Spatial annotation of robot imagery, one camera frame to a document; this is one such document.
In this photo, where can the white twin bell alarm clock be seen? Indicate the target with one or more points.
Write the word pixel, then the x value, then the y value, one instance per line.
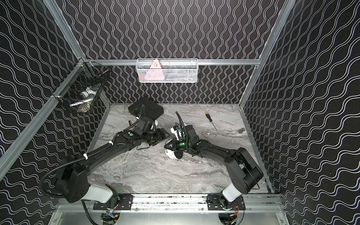
pixel 174 154

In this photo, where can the pink triangular card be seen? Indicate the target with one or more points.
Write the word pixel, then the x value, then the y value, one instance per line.
pixel 155 72

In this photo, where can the white items in black basket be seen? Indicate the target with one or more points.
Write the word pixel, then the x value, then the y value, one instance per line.
pixel 83 104

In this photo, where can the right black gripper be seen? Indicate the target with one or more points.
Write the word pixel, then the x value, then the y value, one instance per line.
pixel 174 145

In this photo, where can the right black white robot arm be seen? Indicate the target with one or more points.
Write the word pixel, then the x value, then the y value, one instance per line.
pixel 242 169

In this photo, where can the black wire wall basket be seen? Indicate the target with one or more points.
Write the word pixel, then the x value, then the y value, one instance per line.
pixel 90 75

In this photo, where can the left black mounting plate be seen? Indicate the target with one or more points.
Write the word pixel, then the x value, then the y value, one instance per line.
pixel 121 202

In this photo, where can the black mounting plate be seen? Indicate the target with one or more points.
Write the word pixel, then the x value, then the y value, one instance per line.
pixel 217 202
pixel 121 202

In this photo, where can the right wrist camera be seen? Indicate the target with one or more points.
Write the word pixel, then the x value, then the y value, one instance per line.
pixel 180 131

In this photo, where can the black yellow screwdriver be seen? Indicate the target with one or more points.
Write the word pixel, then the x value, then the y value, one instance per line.
pixel 210 120

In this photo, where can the white wire wall basket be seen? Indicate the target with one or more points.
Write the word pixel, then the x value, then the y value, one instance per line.
pixel 183 70

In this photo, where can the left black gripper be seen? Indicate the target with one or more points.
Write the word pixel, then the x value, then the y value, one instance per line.
pixel 157 135

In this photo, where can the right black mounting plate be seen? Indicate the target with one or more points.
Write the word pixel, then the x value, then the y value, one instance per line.
pixel 217 202

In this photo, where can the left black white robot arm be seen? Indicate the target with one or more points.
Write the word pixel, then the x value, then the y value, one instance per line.
pixel 72 175

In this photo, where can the aluminium front rail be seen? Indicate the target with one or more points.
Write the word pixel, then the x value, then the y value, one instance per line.
pixel 194 203

